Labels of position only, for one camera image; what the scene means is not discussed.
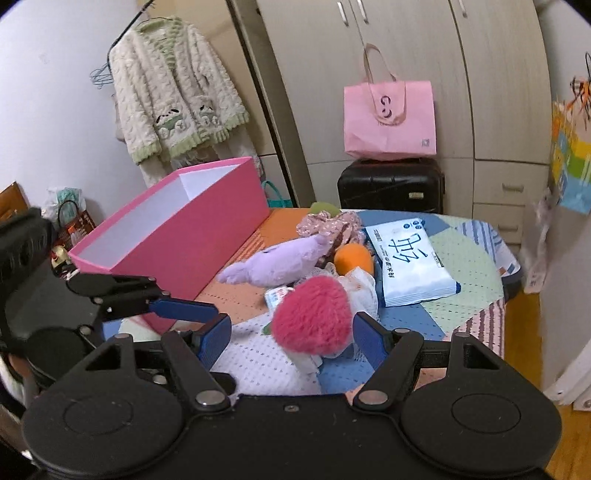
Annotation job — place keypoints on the teal basket bag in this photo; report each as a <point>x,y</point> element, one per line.
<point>277,198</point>

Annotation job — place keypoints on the orange plush ball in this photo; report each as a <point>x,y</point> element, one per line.
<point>353,258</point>

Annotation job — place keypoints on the white wet wipes pack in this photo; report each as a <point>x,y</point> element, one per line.
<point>406,263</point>

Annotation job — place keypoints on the black suitcase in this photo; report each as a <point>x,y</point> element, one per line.
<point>388,184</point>

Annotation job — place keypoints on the colourful gift bag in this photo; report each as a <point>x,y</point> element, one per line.
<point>572,161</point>

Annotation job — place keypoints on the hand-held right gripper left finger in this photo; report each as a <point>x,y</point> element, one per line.
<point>216,339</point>

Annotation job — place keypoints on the hanging white tags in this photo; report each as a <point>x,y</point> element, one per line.
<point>540,249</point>

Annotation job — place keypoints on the purple plush toy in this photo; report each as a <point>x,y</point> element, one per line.
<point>277,263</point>

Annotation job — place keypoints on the white green fleece jacket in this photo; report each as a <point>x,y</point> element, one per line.
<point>175,92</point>

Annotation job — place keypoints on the beige wardrobe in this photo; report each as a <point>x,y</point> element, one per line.
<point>498,92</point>

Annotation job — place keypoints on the pink fluffy heart plush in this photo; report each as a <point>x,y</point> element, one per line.
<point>309,318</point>

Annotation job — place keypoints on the pink tote bag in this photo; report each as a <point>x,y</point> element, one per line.
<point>388,120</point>

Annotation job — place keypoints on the brown printed bag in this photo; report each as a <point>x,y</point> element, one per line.
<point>78,228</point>

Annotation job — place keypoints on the white plastic bag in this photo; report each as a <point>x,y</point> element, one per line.
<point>64,198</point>

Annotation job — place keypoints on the small tissue packet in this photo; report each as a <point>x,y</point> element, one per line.
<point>277,296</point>

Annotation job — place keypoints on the pink cardboard box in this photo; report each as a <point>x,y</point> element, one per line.
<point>198,230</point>

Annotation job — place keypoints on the floral fabric pouch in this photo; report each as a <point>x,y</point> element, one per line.
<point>332,226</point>

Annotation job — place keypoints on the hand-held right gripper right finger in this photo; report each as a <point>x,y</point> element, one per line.
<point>367,334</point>

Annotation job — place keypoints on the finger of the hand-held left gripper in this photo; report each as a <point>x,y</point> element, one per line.
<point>184,309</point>

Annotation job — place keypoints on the green plush toy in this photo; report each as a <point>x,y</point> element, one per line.
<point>323,207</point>

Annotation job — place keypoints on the white patched plush toy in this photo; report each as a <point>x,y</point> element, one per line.
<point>364,295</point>

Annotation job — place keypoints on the patchwork blanket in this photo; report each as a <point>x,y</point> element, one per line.
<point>461,277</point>

